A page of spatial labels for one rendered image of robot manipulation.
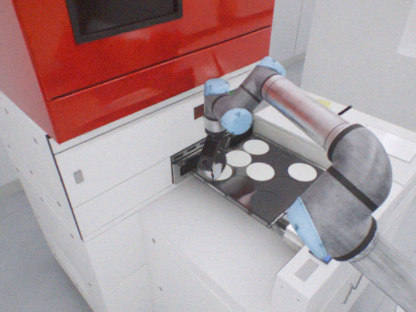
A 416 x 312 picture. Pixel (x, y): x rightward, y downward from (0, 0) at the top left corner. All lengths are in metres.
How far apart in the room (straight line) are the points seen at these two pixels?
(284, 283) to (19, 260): 1.76
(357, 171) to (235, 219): 0.60
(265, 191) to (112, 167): 0.51
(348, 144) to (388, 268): 0.25
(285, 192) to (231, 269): 0.32
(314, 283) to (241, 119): 0.44
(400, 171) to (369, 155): 0.63
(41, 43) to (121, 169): 0.46
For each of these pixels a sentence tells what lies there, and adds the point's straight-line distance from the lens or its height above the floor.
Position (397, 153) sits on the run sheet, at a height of 0.97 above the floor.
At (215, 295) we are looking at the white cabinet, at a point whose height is 0.76.
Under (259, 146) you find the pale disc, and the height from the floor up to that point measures 0.90.
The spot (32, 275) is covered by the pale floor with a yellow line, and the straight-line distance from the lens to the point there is 2.25.
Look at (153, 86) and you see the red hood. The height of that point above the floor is 1.28.
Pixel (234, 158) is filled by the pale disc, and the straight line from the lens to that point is 1.30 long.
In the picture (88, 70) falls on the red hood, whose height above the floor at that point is 1.38.
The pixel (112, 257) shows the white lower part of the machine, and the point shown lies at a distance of 1.30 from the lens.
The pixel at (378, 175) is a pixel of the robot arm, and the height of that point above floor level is 1.30.
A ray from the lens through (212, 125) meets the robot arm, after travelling 1.04.
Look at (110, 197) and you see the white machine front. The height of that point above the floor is 0.94.
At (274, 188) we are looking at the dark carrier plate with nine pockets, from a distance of 1.19.
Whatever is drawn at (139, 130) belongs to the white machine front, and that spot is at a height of 1.13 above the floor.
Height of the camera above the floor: 1.69
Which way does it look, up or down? 37 degrees down
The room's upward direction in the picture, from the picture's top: straight up
